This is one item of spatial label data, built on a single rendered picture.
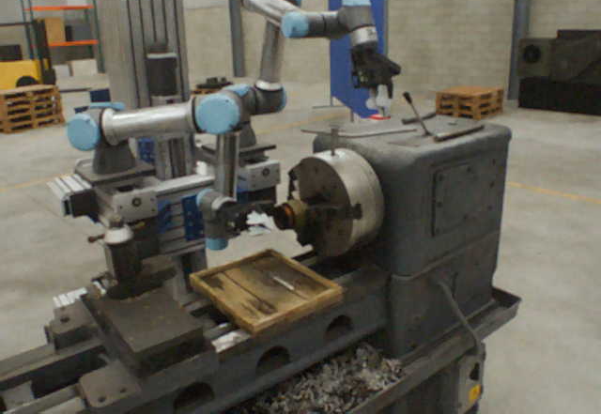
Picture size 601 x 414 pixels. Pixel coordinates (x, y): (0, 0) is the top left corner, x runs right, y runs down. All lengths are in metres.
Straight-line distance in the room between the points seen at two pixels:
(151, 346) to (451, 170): 1.02
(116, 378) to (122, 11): 1.27
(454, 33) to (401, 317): 11.16
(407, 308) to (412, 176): 0.44
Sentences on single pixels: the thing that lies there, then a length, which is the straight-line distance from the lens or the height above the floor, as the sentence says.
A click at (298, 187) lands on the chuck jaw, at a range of 1.50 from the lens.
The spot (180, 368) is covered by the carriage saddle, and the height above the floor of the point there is 0.91.
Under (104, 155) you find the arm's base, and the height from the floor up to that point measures 1.22.
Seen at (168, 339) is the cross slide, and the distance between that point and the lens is 1.17.
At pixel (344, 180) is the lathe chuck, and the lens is 1.41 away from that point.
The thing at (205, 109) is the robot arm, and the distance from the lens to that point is 1.48.
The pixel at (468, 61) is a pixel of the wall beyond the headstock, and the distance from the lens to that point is 12.38.
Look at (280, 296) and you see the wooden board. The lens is 1.44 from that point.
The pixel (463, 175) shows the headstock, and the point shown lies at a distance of 1.69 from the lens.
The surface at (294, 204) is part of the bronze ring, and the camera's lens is 1.45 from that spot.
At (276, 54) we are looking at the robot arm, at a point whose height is 1.51.
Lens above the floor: 1.60
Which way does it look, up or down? 18 degrees down
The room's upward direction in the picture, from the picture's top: 2 degrees counter-clockwise
